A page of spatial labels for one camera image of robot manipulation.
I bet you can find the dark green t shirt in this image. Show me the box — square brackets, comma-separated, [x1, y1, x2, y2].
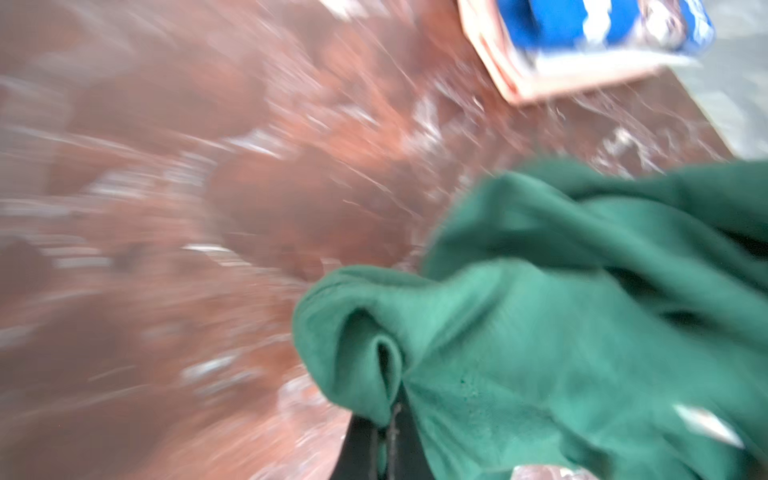
[292, 160, 767, 479]

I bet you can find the folded pink t shirt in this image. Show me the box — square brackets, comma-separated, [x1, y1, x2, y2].
[457, 0, 661, 106]

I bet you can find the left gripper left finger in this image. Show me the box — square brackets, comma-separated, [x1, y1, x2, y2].
[329, 415, 382, 480]

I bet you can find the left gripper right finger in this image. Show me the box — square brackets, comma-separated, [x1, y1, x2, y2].
[386, 387, 435, 480]

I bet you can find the folded blue printed t shirt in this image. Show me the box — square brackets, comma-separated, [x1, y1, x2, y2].
[496, 0, 716, 57]

